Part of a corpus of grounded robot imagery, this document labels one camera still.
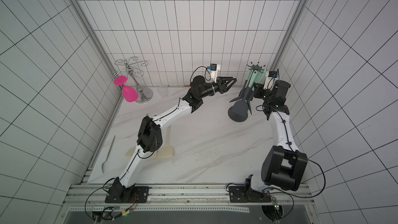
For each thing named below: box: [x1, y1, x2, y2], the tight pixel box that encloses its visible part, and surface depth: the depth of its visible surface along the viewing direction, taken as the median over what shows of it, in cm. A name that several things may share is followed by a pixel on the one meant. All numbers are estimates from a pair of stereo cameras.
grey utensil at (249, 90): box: [245, 70, 257, 115], surface depth 80 cm
